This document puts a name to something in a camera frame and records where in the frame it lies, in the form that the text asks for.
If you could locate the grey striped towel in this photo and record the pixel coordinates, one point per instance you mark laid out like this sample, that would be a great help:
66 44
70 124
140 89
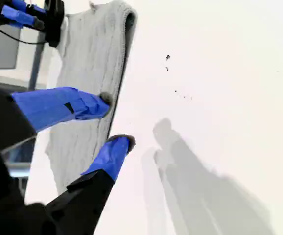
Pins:
95 61

